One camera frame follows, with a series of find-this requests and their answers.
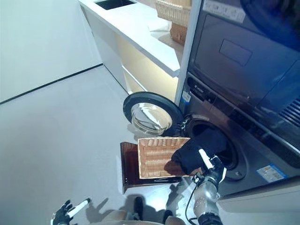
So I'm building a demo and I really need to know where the small wicker basket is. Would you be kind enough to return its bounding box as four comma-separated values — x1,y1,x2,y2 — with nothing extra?
155,0,192,27

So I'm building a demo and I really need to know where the dark stacked dryer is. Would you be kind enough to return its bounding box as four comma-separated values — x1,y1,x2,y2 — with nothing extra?
187,0,300,151

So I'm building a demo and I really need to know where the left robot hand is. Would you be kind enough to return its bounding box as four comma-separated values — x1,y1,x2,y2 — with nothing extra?
51,198,91,225

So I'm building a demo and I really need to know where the blue white appliance sticker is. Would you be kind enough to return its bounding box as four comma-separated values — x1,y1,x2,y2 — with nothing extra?
255,164,282,181

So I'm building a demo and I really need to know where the flat wicker tray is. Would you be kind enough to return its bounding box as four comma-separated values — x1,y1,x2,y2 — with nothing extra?
170,22,189,45

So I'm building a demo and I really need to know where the brown glossy wooden stool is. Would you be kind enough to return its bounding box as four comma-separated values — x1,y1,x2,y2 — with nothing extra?
120,141,182,195

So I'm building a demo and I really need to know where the rectangular wicker laundry basket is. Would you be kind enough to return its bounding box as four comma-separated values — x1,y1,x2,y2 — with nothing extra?
137,137,203,180

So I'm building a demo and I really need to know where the cream base cabinet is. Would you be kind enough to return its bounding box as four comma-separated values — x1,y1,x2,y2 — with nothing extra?
112,31,180,102

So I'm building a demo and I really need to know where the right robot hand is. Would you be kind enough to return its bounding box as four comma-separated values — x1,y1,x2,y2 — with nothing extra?
198,148,227,186

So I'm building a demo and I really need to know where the white dryer label strip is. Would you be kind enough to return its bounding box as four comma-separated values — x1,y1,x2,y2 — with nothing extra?
202,0,245,21

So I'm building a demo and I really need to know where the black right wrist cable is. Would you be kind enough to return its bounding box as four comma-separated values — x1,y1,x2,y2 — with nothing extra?
185,174,200,225

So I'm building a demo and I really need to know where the black garment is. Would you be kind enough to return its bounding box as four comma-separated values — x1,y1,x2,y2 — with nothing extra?
171,127,227,177

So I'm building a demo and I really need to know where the left black robot foot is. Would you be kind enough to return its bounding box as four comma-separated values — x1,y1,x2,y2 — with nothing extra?
135,196,144,220

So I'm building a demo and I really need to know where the white vertical side panel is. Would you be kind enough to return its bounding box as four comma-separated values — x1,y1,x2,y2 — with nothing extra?
174,0,203,111

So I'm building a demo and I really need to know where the white countertop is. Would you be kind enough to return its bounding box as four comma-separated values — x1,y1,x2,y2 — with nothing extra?
78,0,188,78

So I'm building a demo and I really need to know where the round glass washing machine door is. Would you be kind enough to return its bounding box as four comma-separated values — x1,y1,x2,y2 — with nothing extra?
123,91,186,137

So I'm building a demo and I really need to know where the black recessed countertop bin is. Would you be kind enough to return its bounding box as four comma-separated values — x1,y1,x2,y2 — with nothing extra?
93,0,137,11

